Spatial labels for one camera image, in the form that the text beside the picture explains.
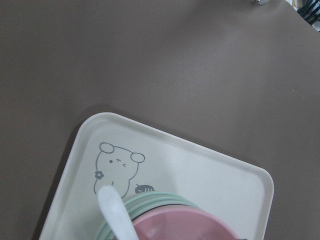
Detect green stacked bowls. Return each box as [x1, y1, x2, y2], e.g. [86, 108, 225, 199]
[96, 191, 201, 240]

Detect small pink bowl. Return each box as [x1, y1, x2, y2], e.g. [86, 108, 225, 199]
[133, 207, 238, 240]

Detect white rectangular tray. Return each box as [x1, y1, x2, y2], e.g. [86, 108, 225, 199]
[40, 112, 274, 240]

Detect white ceramic spoon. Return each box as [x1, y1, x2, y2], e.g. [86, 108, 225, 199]
[97, 185, 139, 240]

